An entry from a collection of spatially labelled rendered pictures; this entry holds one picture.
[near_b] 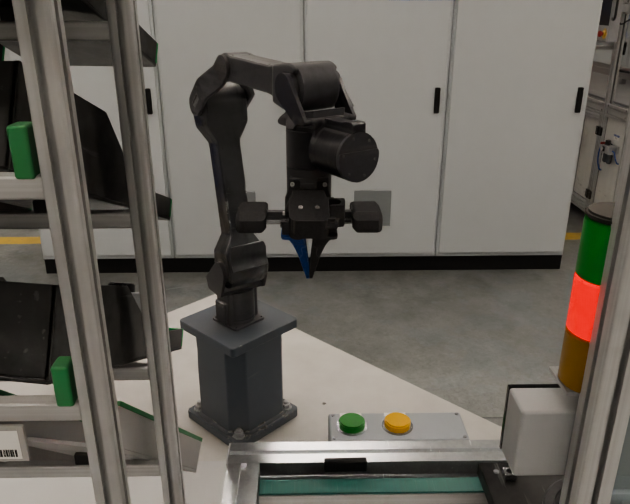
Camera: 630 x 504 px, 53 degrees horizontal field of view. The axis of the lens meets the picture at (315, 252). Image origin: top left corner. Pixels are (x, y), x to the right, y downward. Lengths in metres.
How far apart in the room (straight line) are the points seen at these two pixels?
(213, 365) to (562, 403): 0.64
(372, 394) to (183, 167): 2.66
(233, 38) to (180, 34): 0.28
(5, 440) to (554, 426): 0.44
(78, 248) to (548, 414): 0.40
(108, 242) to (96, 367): 3.54
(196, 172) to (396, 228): 1.23
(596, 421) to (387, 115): 3.16
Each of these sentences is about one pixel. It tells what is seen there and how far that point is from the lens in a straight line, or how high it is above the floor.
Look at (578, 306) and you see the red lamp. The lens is 0.55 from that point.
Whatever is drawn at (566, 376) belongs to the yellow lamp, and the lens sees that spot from 0.58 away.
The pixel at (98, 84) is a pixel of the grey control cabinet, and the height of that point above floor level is 1.14.
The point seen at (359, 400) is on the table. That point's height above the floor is 0.86.
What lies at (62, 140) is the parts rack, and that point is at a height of 1.49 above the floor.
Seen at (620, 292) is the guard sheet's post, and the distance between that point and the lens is 0.51.
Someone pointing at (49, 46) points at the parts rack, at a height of 1.54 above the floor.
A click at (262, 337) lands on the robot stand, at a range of 1.04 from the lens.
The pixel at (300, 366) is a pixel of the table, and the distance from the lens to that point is 1.33.
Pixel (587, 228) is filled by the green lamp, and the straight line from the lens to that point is 0.53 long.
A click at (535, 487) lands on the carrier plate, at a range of 0.93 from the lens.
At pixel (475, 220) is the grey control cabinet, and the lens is 3.90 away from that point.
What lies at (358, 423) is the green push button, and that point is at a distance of 0.99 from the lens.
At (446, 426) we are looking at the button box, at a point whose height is 0.96.
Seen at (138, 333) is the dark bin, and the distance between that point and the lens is 0.64.
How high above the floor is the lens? 1.57
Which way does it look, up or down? 22 degrees down
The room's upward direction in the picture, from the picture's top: straight up
